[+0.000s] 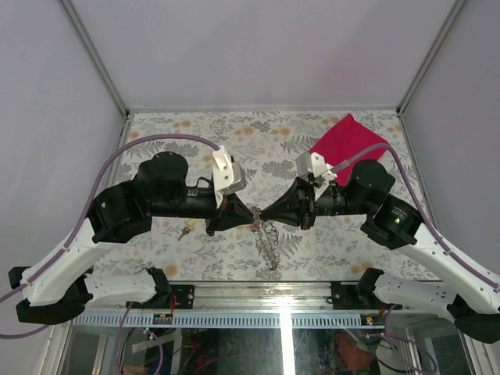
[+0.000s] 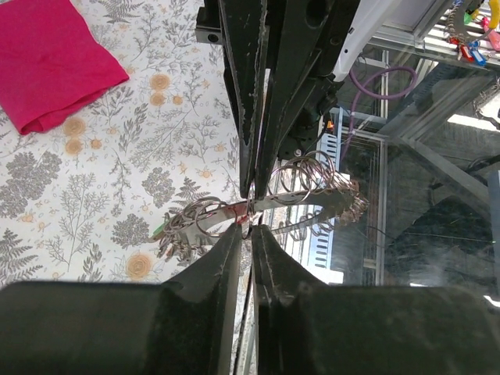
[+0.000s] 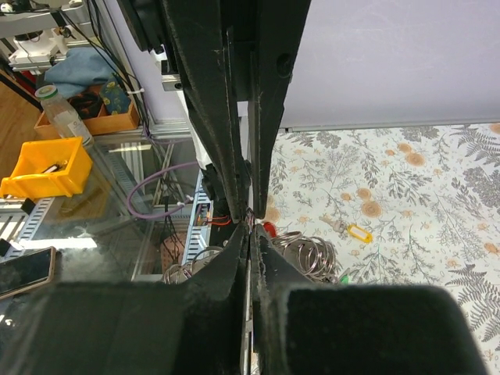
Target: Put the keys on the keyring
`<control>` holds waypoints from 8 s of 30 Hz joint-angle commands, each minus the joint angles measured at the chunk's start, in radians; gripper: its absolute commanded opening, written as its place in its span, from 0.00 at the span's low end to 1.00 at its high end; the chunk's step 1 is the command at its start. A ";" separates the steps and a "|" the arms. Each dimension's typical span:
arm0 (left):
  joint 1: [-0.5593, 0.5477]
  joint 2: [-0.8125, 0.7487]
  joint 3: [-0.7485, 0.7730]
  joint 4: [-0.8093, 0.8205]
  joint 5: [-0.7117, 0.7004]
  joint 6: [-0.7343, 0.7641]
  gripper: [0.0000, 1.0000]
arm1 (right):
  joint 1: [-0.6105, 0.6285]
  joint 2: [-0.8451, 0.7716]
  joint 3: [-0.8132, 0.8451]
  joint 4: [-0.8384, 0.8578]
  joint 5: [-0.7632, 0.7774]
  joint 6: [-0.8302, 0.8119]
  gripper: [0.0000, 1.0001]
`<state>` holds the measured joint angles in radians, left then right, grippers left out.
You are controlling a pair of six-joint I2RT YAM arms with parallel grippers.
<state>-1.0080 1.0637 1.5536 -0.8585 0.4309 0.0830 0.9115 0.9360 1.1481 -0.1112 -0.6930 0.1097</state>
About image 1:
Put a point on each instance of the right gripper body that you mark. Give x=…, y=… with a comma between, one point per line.
x=306, y=194

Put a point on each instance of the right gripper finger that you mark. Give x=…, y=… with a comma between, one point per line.
x=288, y=218
x=288, y=205

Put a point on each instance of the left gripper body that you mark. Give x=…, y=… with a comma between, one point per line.
x=225, y=207

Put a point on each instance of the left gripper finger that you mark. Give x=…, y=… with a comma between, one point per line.
x=227, y=223
x=240, y=214

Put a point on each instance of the metal ring key organizer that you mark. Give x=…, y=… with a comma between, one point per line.
x=266, y=239

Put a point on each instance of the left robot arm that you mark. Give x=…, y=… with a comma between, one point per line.
x=119, y=213

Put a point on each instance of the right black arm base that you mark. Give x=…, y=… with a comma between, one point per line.
x=356, y=295

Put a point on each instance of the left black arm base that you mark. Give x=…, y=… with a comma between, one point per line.
x=172, y=295

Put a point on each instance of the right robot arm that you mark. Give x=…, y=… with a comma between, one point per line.
x=467, y=294

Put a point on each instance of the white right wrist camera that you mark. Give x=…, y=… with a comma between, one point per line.
x=312, y=168

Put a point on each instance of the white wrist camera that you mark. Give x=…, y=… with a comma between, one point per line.
x=312, y=168
x=227, y=175

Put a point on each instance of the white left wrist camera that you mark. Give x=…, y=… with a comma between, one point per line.
x=227, y=175

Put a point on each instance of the aluminium front rail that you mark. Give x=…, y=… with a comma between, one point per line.
x=243, y=305

